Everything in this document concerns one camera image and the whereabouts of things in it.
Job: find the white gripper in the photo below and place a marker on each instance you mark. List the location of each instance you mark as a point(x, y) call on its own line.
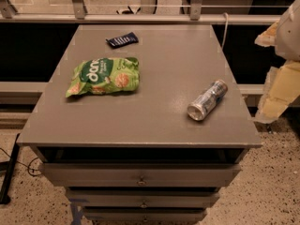
point(290, 35)

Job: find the green rice chip bag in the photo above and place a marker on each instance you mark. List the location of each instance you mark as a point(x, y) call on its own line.
point(105, 76)

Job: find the silver blue drink can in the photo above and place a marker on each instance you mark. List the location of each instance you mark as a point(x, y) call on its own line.
point(207, 100)

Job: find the dark blue snack bar wrapper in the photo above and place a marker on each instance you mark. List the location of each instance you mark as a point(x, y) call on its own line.
point(122, 41)

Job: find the grey drawer cabinet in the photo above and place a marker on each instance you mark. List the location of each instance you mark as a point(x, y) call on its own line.
point(151, 125)

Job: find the bottom grey drawer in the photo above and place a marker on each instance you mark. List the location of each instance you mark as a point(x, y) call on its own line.
point(144, 215)

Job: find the grey drawer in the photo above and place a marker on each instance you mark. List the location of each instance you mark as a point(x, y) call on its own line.
point(144, 215)
point(140, 175)
point(143, 198)

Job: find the middle grey drawer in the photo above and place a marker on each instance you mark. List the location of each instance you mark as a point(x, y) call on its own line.
point(143, 198)

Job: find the top grey drawer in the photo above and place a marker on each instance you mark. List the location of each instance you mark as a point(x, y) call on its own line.
point(140, 175)

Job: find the black floor stand bar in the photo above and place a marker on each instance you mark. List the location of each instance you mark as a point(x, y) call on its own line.
point(8, 168)

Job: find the metal railing frame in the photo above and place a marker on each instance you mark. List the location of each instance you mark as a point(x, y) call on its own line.
point(143, 11)

